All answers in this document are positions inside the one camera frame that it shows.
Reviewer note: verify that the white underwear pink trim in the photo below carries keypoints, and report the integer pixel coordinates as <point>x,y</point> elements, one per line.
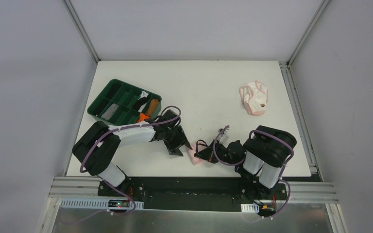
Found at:
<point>254,97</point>

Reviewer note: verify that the white slotted cable duct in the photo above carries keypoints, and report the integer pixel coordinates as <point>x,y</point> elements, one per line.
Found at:
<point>112,204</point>

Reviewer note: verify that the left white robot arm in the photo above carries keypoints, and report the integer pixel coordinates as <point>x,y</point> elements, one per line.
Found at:
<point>97,147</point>

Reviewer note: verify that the aluminium rail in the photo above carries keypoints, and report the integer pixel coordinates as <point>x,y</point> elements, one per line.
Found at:
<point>87,187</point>
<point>300,120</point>

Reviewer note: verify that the aluminium front rail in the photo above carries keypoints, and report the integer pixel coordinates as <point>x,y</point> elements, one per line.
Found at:
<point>87,187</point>

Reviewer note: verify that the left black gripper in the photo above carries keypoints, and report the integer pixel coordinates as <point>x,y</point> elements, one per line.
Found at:
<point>176,141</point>

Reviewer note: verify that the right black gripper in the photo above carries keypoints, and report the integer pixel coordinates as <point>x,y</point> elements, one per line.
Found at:
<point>210,153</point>

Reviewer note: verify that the black white rolled cloth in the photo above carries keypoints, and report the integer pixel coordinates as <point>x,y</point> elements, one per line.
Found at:
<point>141,101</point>

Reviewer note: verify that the orange rolled cloth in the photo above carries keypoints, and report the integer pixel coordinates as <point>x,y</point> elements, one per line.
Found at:
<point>142,117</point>

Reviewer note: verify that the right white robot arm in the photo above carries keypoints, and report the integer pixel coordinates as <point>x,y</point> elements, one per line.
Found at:
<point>261,159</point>

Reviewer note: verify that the grey striped rolled cloth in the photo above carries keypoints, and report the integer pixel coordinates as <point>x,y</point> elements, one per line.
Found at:
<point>109,112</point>

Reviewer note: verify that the right side aluminium rail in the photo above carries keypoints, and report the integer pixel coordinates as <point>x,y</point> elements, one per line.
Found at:
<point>300,120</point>

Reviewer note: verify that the small white cable duct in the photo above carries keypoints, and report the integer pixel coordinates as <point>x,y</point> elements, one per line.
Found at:
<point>250,208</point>

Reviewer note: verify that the green compartment tray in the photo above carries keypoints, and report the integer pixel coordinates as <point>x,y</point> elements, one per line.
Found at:
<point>125,95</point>

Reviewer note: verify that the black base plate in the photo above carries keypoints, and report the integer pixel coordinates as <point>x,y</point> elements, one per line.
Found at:
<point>195,194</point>

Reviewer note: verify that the pink underwear navy trim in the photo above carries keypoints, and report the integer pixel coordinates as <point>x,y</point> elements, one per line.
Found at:
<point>191,153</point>

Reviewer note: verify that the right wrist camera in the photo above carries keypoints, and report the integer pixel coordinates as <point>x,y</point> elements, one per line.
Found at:
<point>224,137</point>

